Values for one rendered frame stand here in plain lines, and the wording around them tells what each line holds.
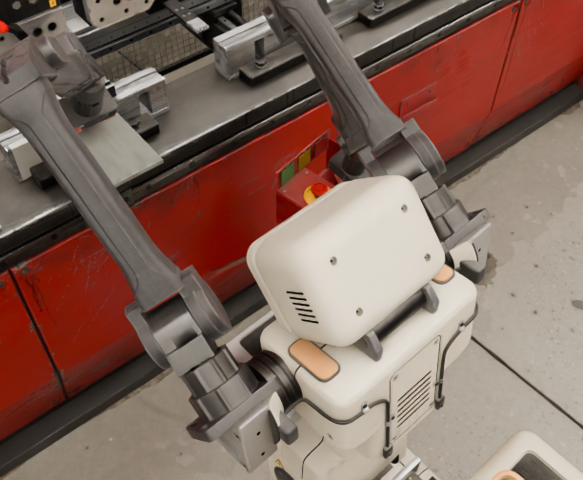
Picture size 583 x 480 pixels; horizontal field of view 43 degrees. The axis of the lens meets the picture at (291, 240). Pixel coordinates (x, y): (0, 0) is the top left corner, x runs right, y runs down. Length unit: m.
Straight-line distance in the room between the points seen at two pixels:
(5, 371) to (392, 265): 1.25
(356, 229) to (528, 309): 1.77
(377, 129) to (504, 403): 1.40
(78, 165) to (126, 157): 0.63
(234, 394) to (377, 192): 0.31
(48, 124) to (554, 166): 2.44
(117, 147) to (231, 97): 0.40
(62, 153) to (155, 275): 0.18
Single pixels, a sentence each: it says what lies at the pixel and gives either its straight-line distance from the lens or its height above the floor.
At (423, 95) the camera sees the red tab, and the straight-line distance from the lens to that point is 2.34.
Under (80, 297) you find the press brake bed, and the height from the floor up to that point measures 0.56.
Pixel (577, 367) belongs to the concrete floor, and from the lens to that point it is 2.55.
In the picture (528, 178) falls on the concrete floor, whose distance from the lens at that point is 3.03.
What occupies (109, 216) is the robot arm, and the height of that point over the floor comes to 1.38.
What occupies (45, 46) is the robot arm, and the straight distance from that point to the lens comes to 1.00.
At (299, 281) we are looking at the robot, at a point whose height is 1.35.
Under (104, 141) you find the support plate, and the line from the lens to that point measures 1.59.
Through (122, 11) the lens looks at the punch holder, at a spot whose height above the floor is 1.19.
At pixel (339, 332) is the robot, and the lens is 0.89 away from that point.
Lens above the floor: 2.06
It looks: 51 degrees down
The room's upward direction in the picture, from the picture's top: 1 degrees clockwise
